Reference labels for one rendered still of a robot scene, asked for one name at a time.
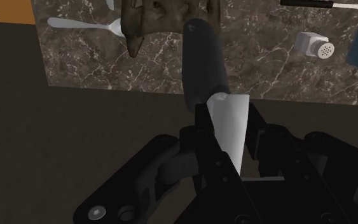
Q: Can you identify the white spoon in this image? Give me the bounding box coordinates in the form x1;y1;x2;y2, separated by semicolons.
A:
47;17;126;38

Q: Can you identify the brown carved wooden figure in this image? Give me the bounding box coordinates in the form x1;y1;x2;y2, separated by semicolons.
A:
120;0;222;59

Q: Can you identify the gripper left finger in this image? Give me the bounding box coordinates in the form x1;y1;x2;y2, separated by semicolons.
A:
72;103;261;224

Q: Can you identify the black-handled white-blade knife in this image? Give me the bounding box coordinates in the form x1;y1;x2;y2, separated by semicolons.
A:
181;18;251;176

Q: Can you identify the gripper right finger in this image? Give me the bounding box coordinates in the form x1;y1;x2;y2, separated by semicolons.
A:
243;101;358;224

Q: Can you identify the thin black-handled knife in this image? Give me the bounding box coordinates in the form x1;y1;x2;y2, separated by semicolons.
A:
279;0;358;12

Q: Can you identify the white salt shaker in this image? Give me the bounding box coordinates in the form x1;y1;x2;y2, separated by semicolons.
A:
294;31;336;60

